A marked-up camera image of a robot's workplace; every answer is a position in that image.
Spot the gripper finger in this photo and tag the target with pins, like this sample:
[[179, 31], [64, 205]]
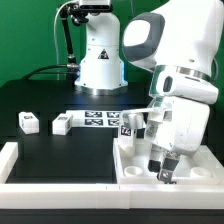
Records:
[[168, 166], [155, 159]]

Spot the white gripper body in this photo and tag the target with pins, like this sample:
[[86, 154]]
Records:
[[186, 129]]

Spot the white square table top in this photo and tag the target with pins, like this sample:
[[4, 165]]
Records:
[[200, 169]]

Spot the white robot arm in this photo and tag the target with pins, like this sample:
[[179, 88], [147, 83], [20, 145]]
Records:
[[177, 42]]

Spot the fiducial marker sheet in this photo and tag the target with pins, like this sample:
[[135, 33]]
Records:
[[93, 118]]

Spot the white U-shaped obstacle fence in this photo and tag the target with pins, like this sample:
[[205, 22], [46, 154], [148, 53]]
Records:
[[200, 185]]

